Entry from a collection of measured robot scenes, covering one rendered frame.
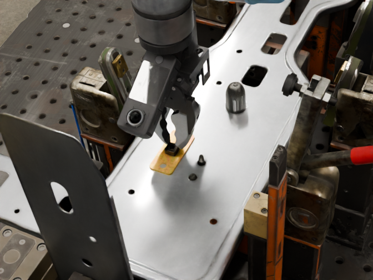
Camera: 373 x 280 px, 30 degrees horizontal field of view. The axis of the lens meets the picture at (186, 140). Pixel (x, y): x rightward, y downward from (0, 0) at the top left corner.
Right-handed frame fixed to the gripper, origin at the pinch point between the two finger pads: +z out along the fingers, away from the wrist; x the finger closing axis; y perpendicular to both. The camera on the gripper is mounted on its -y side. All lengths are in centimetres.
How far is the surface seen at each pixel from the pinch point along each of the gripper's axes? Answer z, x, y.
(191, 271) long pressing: 2.0, -11.6, -17.4
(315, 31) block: 11.1, -7.2, 44.8
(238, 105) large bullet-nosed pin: 0.3, -5.9, 11.2
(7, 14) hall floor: 102, 148, 114
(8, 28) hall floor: 102, 142, 107
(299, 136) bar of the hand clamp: -12.1, -20.1, -2.0
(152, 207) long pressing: 1.9, -2.1, -10.4
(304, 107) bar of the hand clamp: -17.3, -20.4, -2.0
